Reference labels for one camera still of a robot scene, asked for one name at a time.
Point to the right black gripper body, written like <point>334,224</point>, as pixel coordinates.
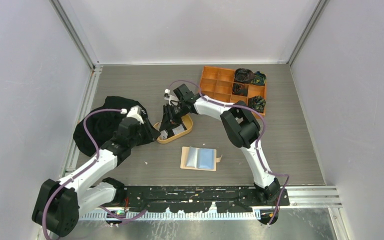
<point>178,111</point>

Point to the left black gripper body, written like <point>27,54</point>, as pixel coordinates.
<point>139,138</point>

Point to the silver credit card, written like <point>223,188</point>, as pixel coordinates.
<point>179,129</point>

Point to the yellow oval tray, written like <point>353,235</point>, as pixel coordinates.
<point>187,123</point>

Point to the beige leather card holder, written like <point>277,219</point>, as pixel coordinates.
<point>201,159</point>

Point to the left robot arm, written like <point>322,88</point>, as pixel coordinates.
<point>60,203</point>

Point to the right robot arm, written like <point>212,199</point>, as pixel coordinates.
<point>240,125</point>

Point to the black cloth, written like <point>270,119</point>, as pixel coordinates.
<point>102,125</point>

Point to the orange compartment organizer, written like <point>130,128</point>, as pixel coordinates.
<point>217,82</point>

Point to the dark rolled tie middle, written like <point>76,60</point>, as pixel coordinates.
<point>240,89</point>

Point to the dark rolled tie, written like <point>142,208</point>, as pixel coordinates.
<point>243,75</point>
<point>240,89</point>

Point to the dark rolled tie top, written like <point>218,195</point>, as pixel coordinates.
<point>243,75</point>

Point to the green patterned rolled tie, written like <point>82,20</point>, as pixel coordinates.
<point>259,79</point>

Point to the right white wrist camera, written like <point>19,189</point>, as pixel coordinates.
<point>171,99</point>

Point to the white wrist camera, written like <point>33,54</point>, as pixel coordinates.
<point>136,112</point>
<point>171,99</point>

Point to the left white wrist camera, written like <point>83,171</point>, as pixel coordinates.
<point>136,112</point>

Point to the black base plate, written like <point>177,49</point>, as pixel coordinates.
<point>195,199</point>

